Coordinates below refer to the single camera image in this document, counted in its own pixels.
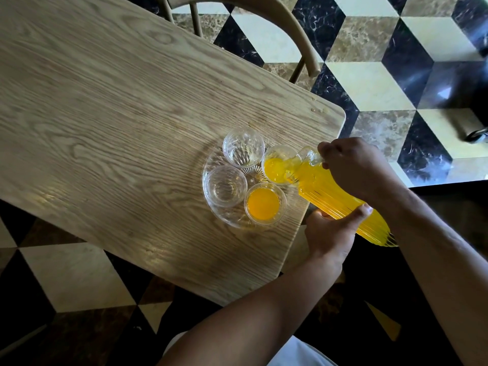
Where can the person's left hand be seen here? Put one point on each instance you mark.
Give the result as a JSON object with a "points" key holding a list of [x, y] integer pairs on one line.
{"points": [[331, 240]]}

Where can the person's right hand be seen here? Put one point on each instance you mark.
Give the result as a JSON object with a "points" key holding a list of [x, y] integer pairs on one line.
{"points": [[358, 171]]}

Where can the orange juice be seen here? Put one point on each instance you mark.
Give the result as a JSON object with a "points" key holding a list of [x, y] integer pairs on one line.
{"points": [[328, 194]]}

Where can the ribbed glass pitcher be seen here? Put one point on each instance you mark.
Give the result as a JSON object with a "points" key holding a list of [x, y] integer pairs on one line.
{"points": [[324, 190]]}

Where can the clear drinking glass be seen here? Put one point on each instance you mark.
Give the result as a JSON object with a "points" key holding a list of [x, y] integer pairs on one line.
{"points": [[264, 203], [274, 167], [243, 148], [225, 186]]}

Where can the person's left forearm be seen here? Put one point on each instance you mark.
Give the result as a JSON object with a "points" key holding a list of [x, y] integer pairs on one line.
{"points": [[248, 324]]}

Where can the person's right forearm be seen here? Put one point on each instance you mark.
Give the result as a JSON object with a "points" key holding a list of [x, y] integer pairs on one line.
{"points": [[450, 270]]}

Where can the person's white shirt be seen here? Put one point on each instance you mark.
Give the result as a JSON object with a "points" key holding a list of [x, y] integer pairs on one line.
{"points": [[301, 356]]}

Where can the clear patterned glass plate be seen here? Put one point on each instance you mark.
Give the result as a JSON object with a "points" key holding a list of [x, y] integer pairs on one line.
{"points": [[228, 217]]}

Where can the dark brown wooden bench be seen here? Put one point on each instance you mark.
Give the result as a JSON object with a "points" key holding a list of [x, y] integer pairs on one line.
{"points": [[457, 209]]}

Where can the black wheeled trolley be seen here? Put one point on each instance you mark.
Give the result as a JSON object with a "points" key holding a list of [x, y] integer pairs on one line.
{"points": [[476, 136]]}

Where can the light wooden table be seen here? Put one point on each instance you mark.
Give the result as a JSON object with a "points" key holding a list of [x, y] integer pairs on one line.
{"points": [[95, 129]]}

